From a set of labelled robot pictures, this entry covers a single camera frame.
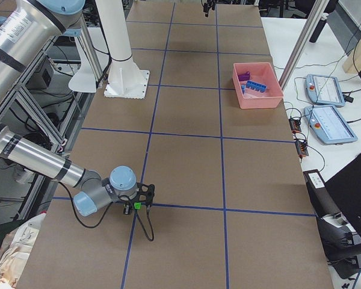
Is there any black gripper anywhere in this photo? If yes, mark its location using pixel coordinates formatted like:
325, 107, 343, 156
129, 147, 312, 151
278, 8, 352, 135
202, 0, 215, 17
120, 195, 141, 215

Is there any purple block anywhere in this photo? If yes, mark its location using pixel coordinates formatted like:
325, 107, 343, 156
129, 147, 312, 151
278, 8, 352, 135
238, 71, 251, 82

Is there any long blue block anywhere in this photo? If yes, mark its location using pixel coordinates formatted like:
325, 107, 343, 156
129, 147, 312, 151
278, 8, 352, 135
246, 80, 267, 93

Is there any green block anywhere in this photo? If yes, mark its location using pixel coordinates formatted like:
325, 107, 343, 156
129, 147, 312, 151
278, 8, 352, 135
134, 202, 141, 210

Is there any pink plastic box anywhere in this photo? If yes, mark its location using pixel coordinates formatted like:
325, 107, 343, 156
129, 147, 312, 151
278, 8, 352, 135
232, 62, 283, 109

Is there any upper teach pendant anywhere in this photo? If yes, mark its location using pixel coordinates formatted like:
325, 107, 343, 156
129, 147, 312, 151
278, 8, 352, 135
305, 74, 345, 107

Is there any teach pendant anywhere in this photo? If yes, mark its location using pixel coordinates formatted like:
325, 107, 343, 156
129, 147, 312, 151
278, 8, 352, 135
305, 74, 345, 107
304, 105, 358, 145

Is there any lower teach pendant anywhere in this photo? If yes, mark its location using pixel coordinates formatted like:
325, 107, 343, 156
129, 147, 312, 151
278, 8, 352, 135
304, 105, 358, 145

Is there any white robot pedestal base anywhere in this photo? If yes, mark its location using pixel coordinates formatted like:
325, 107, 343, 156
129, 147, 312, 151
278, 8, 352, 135
68, 0, 150, 100

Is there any aluminium frame post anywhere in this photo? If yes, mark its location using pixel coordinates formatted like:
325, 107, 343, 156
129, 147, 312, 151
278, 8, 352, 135
279, 0, 330, 90

